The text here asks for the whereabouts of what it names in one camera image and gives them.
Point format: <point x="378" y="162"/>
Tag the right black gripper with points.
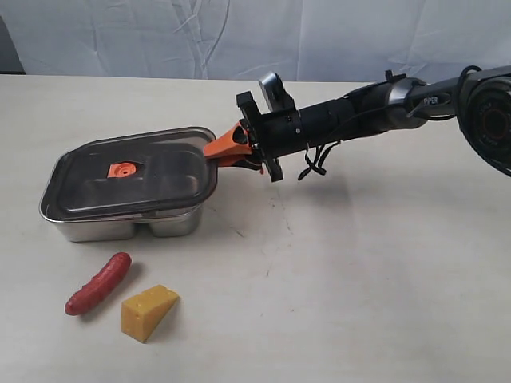
<point x="259" y="138"/>

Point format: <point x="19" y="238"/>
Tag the dark transparent box lid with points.
<point x="129" y="175"/>

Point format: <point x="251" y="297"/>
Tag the red toy sausage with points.
<point x="100" y="286"/>

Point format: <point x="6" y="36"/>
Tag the yellow toy cheese wedge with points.
<point x="142" y="313"/>

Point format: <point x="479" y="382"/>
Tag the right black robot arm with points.
<point x="478" y="99"/>

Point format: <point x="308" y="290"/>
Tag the steel two-compartment lunch box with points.
<point x="161" y="224"/>

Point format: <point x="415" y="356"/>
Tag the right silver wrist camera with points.
<point x="274" y="93"/>

